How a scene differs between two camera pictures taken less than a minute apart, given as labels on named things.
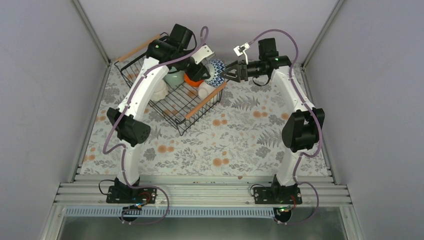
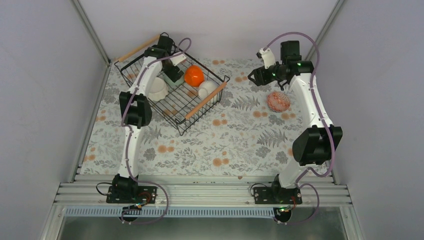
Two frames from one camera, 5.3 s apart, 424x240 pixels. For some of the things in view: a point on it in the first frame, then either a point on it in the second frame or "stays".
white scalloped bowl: x=161 y=92 stays
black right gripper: x=239 y=75 -> x=259 y=75
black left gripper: x=196 y=74 -> x=171 y=74
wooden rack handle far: x=120 y=59 stays
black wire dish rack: x=178 y=99 stays
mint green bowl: x=175 y=79 stays
